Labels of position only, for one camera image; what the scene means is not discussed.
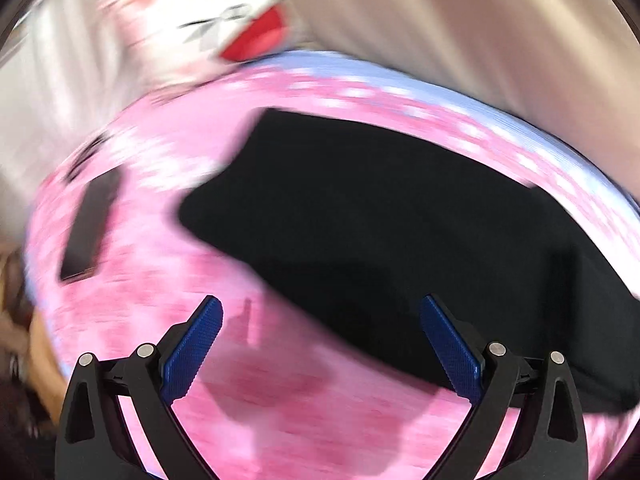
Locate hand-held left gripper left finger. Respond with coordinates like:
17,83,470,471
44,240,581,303
54,295,224,480

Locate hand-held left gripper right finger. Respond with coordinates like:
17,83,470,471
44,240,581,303
420,294,588,480

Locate black pants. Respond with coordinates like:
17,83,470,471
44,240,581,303
179,107,640,416

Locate pink rose print bedsheet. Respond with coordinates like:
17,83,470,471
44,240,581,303
22,50,640,480

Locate black smartphone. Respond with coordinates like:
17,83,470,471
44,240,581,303
59,167,123,283

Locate brown object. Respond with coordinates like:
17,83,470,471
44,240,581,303
0,250,66,426

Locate white cloth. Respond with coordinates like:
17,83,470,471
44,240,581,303
0,0,131,236

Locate white cartoon face pillow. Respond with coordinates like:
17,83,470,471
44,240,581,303
100,0,301,86

